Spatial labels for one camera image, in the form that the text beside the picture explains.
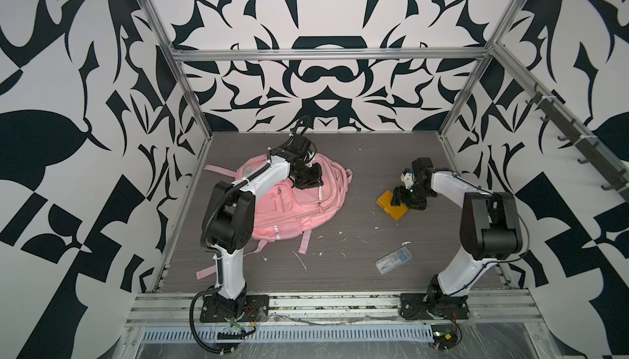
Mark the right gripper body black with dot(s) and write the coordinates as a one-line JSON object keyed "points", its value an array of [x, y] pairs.
{"points": [[411, 198]]}

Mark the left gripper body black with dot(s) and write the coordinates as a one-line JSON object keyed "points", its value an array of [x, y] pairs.
{"points": [[309, 177]]}

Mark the small yellow notebook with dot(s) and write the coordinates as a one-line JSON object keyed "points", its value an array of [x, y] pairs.
{"points": [[395, 212]]}

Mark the pink student backpack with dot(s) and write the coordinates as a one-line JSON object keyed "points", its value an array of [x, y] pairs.
{"points": [[286, 212]]}

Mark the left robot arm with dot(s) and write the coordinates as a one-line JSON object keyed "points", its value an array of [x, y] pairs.
{"points": [[231, 220]]}

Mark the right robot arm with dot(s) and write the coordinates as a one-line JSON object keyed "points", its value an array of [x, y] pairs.
{"points": [[490, 230]]}

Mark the clear plastic ruler box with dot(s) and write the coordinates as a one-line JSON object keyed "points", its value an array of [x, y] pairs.
{"points": [[393, 260]]}

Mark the small green circuit board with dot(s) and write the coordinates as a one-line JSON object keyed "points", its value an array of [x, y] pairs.
{"points": [[447, 340]]}

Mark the grey hook rack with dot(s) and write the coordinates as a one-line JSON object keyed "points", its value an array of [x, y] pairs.
{"points": [[573, 132]]}

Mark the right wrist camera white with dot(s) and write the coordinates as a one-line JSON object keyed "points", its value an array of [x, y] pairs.
{"points": [[407, 178]]}

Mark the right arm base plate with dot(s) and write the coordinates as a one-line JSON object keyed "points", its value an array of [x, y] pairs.
{"points": [[419, 307]]}

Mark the aluminium front rail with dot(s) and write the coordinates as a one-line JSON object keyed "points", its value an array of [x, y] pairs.
{"points": [[309, 308]]}

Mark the white vented cable duct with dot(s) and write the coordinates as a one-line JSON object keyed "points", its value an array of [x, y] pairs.
{"points": [[323, 334]]}

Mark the aluminium frame crossbar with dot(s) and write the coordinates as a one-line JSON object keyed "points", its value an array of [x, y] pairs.
{"points": [[326, 54]]}

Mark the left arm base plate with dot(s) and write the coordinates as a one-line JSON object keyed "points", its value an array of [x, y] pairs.
{"points": [[234, 308]]}

